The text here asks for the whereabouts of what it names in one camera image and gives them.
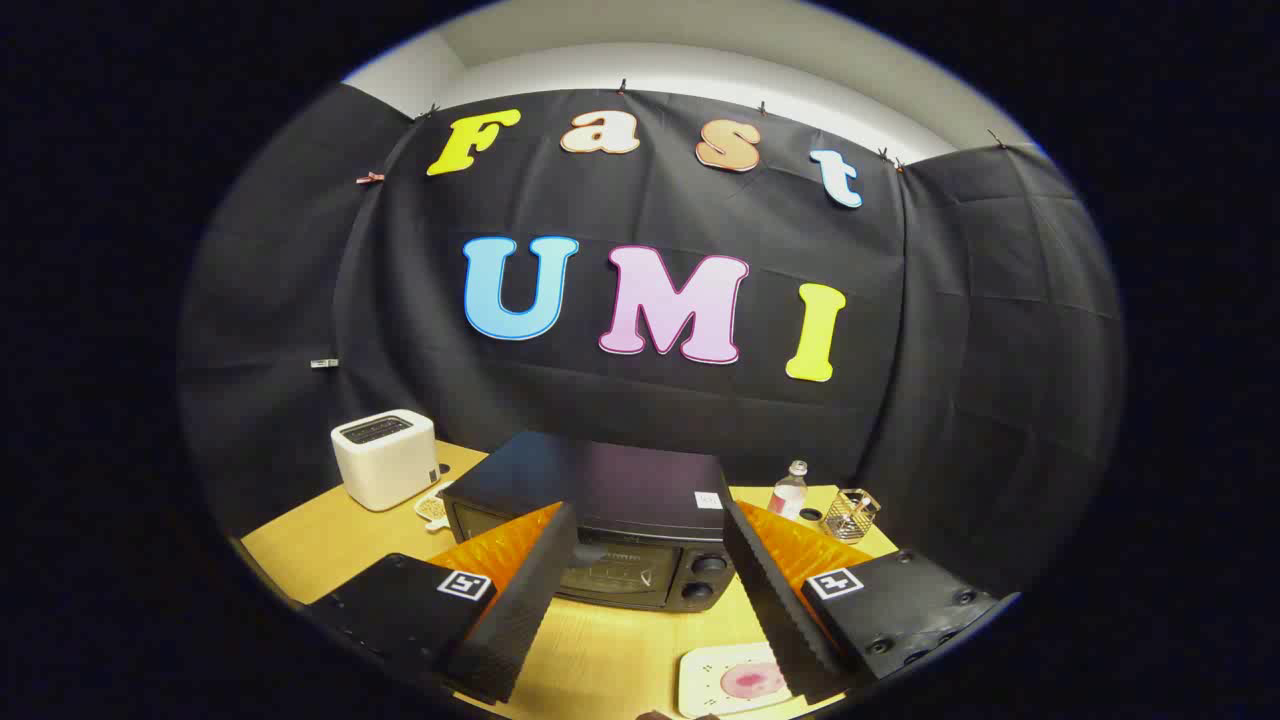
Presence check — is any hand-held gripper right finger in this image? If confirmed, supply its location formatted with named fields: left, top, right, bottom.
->
left=720, top=497, right=1001, bottom=706

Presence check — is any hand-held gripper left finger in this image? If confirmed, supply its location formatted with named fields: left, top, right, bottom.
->
left=300, top=500, right=581, bottom=706

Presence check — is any pink round cake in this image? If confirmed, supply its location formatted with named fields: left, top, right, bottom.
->
left=720, top=662, right=791, bottom=701

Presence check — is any white square plate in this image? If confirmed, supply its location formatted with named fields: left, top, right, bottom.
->
left=677, top=642, right=806, bottom=719

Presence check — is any glass toaster oven door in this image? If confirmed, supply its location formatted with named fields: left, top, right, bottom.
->
left=447, top=500, right=686, bottom=609

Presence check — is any black toaster oven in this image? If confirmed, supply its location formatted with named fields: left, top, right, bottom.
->
left=437, top=430, right=746, bottom=613

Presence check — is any white bread toaster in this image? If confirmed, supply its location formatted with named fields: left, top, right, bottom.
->
left=331, top=409, right=440, bottom=513

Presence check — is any clear plastic bottle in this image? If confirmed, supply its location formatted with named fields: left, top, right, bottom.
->
left=768, top=460, right=809, bottom=521

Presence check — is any small white speckled object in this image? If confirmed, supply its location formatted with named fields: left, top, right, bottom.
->
left=414, top=482, right=453, bottom=531

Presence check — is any metal wire basket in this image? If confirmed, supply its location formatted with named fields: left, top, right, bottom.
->
left=820, top=488, right=882, bottom=544

